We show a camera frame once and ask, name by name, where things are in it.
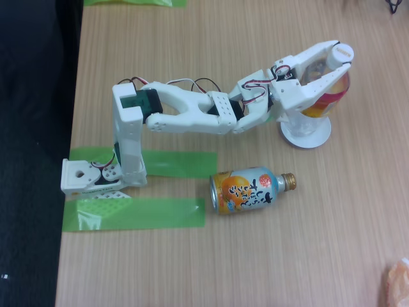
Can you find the orange translucent plastic bag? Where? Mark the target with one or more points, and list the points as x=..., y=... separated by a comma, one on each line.
x=397, y=284

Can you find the clear plastic bottle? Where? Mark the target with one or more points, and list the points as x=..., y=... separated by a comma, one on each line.
x=341, y=55

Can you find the wide green tape strip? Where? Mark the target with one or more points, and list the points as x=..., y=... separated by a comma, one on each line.
x=179, y=164

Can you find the green paper label sticker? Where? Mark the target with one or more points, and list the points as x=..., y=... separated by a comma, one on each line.
x=270, y=119

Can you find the long green tape strip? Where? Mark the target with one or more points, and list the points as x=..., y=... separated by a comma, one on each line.
x=153, y=214

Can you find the small white round plate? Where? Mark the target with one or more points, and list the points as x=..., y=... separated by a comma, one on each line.
x=306, y=143

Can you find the orange drink bottle can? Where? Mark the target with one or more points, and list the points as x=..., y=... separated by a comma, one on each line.
x=243, y=192

